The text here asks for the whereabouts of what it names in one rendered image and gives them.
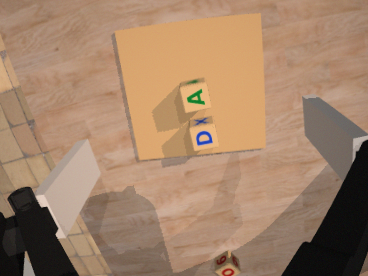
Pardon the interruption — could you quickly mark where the orange flat mat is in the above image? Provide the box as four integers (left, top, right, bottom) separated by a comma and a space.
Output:
115, 13, 266, 160

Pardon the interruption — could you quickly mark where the wooden block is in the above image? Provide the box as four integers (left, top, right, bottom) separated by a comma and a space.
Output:
189, 116, 219, 151
214, 250, 241, 276
179, 77, 211, 113

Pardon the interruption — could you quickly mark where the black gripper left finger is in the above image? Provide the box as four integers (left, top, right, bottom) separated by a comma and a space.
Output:
0, 139, 101, 276

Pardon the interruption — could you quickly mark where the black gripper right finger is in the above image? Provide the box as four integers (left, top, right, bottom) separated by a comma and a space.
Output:
281, 94, 368, 276

